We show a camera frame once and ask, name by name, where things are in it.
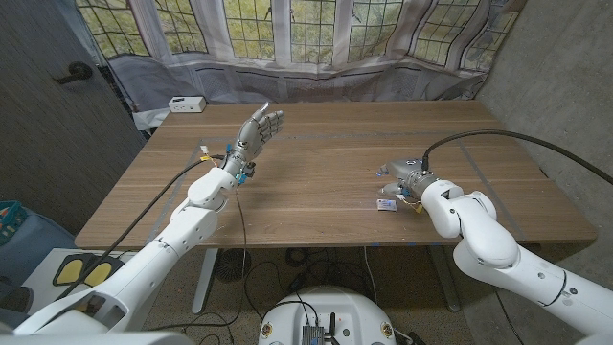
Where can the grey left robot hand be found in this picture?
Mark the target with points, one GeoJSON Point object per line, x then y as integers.
{"type": "Point", "coordinates": [256, 134]}

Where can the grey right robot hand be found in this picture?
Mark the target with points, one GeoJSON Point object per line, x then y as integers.
{"type": "Point", "coordinates": [412, 172]}

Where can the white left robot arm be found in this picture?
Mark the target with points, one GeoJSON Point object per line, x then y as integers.
{"type": "Point", "coordinates": [158, 249]}

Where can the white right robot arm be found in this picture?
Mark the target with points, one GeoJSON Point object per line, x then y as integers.
{"type": "Point", "coordinates": [488, 239]}

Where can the white power socket box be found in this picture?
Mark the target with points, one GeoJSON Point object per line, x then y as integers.
{"type": "Point", "coordinates": [187, 104]}

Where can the printed window backdrop cloth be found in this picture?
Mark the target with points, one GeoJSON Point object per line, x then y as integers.
{"type": "Point", "coordinates": [311, 38]}

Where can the white table leg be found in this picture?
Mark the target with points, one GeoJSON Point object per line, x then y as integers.
{"type": "Point", "coordinates": [205, 282]}
{"type": "Point", "coordinates": [443, 282]}

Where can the black round fan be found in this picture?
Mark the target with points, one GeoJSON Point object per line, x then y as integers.
{"type": "Point", "coordinates": [232, 266]}

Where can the white round robot torso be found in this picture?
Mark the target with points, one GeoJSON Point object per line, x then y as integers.
{"type": "Point", "coordinates": [330, 306]}

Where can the dark brown door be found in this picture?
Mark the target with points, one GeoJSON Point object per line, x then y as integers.
{"type": "Point", "coordinates": [48, 144]}

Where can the yellow black foot pedal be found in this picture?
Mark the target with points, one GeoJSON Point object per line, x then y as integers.
{"type": "Point", "coordinates": [69, 270]}
{"type": "Point", "coordinates": [98, 274]}

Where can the grey blue bin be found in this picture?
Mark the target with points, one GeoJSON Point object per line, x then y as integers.
{"type": "Point", "coordinates": [38, 239]}

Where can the teal plastic basket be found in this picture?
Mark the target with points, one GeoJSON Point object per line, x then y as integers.
{"type": "Point", "coordinates": [9, 218]}

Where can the white pedal board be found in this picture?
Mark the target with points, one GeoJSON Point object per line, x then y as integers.
{"type": "Point", "coordinates": [43, 297]}

